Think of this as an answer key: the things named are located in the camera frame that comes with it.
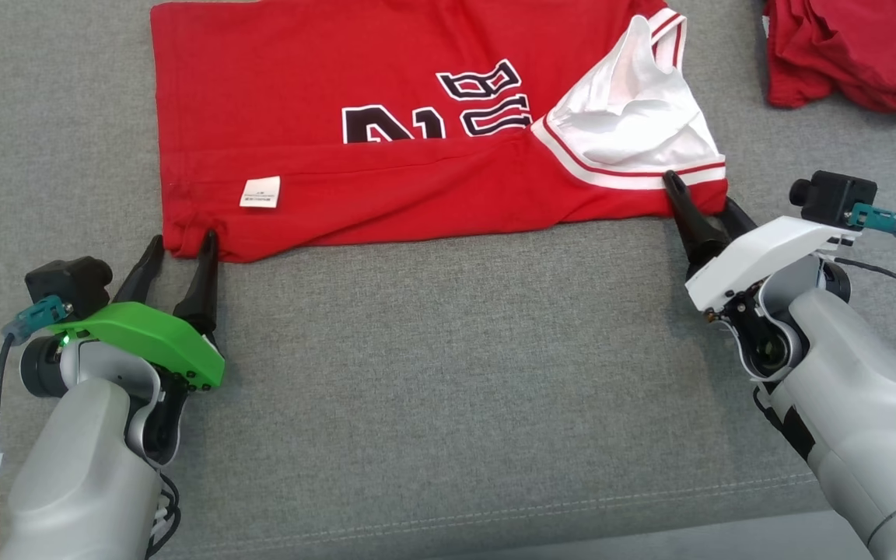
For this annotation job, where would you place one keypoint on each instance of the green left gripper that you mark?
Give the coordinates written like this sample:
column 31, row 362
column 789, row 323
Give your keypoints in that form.
column 152, row 338

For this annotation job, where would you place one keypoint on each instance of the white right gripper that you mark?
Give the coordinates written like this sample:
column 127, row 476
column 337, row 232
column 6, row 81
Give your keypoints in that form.
column 767, row 253

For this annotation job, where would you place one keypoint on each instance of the red jersey with white trim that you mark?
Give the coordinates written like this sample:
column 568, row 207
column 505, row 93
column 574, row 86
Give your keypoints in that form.
column 277, row 93

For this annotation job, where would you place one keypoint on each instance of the red shorts with white stripe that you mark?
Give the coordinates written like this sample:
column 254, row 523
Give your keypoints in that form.
column 868, row 54

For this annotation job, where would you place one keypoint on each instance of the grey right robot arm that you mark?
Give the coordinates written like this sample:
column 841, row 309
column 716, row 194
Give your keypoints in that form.
column 860, row 404

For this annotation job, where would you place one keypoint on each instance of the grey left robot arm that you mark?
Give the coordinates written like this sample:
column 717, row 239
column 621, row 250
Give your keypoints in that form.
column 75, row 467

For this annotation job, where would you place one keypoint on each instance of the grey fabric sofa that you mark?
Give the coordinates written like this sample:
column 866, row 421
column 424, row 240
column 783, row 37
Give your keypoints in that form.
column 448, row 373

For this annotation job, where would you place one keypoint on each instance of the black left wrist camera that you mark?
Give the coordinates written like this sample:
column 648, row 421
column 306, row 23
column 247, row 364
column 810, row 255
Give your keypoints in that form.
column 71, row 280

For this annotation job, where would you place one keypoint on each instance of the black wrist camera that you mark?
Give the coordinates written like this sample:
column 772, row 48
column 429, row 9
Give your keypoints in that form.
column 837, row 198
column 71, row 280

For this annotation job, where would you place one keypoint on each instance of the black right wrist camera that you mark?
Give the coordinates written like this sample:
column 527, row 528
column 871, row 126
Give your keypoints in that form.
column 837, row 198

